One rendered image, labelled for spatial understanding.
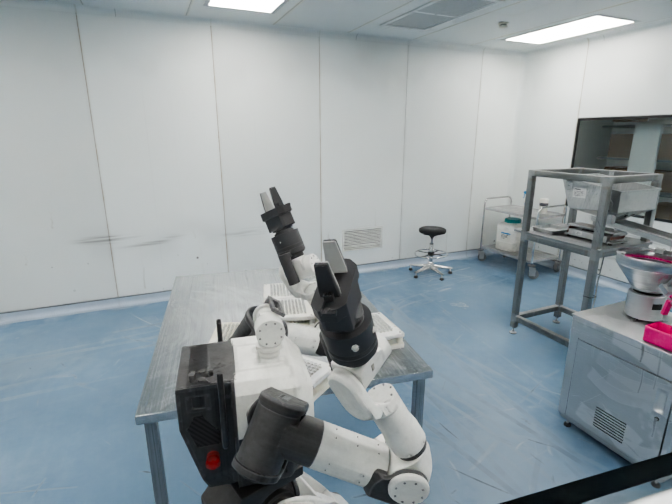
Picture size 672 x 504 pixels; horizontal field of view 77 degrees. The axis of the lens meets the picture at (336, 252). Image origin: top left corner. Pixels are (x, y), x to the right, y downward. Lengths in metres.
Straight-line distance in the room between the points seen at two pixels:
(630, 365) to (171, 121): 4.33
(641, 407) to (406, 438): 2.09
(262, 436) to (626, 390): 2.28
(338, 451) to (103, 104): 4.34
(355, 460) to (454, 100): 5.63
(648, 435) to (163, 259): 4.37
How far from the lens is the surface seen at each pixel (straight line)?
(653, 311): 2.96
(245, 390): 0.97
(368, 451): 0.91
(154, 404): 1.68
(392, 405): 0.81
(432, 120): 5.98
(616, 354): 2.81
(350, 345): 0.68
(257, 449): 0.87
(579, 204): 3.78
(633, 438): 2.93
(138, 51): 4.89
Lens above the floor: 1.78
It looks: 16 degrees down
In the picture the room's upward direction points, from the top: straight up
